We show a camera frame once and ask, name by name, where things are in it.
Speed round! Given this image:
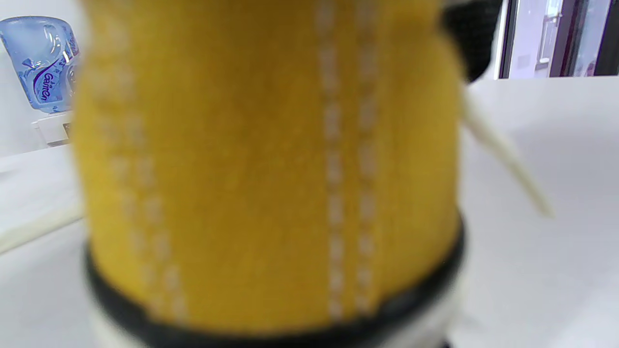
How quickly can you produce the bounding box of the dark framed glass door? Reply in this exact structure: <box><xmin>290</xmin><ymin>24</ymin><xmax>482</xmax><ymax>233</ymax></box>
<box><xmin>498</xmin><ymin>0</ymin><xmax>619</xmax><ymax>79</ymax></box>

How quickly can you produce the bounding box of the person's right hand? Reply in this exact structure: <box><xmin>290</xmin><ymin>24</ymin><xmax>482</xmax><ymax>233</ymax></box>
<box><xmin>441</xmin><ymin>0</ymin><xmax>504</xmax><ymax>84</ymax></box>

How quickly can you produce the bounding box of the white shoe lace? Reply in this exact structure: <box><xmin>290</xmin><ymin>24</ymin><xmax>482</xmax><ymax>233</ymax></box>
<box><xmin>0</xmin><ymin>203</ymin><xmax>85</xmax><ymax>254</ymax></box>

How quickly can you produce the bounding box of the yellow canvas shoe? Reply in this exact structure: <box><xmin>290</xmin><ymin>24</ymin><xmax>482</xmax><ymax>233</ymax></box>
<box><xmin>70</xmin><ymin>0</ymin><xmax>467</xmax><ymax>348</ymax></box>

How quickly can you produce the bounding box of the white water dispenser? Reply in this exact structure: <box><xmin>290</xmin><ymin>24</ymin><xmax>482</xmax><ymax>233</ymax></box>
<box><xmin>31</xmin><ymin>112</ymin><xmax>73</xmax><ymax>148</ymax></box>

